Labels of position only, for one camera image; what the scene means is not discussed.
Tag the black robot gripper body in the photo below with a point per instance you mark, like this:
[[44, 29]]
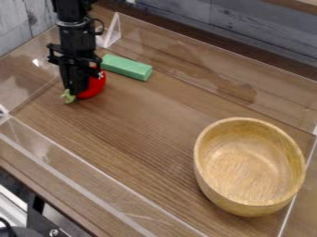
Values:
[[76, 42]]

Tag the wooden bowl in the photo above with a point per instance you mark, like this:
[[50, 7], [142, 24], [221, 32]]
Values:
[[249, 166]]

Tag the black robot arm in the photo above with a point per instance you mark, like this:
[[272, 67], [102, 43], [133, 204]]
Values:
[[72, 10]]

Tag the black metal table clamp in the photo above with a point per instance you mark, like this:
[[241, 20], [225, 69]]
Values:
[[38, 222]]

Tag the clear acrylic tray wall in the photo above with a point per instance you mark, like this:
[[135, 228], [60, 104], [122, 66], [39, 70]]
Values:
[[98, 202]]

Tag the green rectangular block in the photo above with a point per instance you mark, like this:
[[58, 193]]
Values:
[[126, 67]]

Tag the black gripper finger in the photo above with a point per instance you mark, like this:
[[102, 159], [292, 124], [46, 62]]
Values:
[[75, 77]]

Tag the red plush strawberry toy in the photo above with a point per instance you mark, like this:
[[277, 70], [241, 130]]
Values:
[[95, 88]]

